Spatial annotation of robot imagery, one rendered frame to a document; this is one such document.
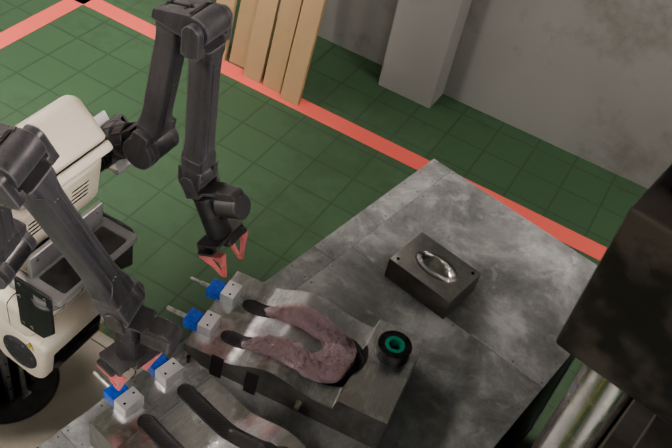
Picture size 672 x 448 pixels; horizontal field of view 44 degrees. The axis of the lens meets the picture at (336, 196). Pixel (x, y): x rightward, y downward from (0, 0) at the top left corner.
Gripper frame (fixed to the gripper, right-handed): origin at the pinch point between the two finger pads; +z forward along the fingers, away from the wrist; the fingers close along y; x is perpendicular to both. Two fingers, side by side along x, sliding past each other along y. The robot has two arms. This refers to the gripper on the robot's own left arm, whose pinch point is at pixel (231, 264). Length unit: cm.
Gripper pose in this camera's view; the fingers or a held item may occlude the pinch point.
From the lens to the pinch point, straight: 195.7
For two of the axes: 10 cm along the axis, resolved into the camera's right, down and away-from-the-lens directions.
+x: -8.4, -0.7, 5.3
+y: 4.8, -5.4, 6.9
